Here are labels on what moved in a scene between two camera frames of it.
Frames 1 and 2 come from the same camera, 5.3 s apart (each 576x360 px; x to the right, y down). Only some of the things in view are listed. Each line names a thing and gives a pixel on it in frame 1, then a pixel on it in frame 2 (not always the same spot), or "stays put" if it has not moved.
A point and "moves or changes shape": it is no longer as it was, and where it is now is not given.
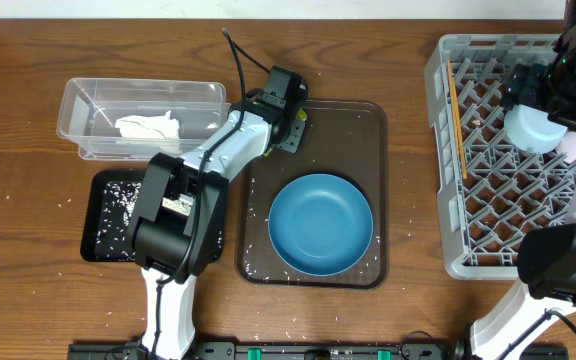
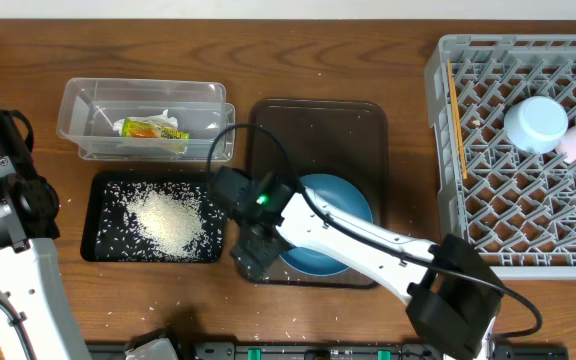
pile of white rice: x=119 y=203 moves or changes shape
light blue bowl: x=532 y=130 stays put
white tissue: x=148 y=126 stays put
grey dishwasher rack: x=491 y=190 stays put
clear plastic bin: x=134 y=119 stays put
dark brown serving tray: x=343 y=138 stays put
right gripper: x=523 y=89 → x=270 y=249
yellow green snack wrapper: x=301 y=115 → x=133 y=128
